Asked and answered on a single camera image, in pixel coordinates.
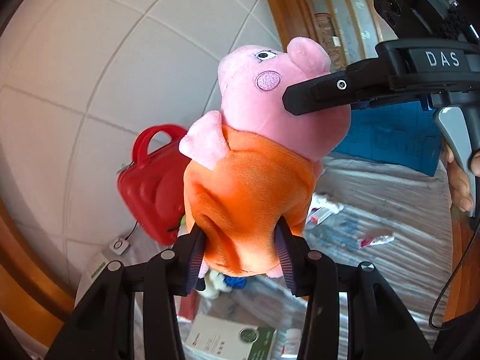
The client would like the red and white packet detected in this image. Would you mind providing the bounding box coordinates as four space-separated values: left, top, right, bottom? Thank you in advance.
358 234 395 250

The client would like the flat white and green box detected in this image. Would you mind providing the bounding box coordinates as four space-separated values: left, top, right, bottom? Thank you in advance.
75 251 114 308

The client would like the small bear plush blue dress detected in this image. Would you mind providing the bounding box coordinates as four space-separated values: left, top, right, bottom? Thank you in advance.
195 266 249 301

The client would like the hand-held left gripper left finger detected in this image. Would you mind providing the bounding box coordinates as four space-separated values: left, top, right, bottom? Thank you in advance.
52 229 208 360

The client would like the tall white and green box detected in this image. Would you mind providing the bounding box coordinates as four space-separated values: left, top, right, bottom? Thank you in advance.
184 313 277 360

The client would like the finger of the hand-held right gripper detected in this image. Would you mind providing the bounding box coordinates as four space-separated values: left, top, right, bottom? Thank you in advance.
282 58 391 115

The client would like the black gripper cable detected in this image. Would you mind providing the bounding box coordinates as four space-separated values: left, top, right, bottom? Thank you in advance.
427 214 480 331

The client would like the white medicine box red print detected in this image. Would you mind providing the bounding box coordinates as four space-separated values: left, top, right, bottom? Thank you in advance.
305 194 343 226

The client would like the wooden bed frame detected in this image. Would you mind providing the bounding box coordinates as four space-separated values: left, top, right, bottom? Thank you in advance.
0 0 338 338

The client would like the small white square device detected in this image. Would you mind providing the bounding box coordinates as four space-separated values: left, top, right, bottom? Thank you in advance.
109 236 130 258

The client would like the pink pig plush toy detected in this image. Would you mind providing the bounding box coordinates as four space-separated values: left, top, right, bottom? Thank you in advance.
179 37 352 279

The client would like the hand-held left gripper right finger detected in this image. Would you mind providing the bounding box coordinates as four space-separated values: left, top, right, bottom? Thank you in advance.
275 220 447 360

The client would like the red bear-face carry case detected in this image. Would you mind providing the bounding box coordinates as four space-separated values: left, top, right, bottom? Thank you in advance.
117 125 190 246

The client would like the person's right hand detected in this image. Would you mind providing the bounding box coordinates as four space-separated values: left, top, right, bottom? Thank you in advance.
442 143 480 212

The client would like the blue silicone mat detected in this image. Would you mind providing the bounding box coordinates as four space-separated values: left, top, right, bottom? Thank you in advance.
332 101 448 176

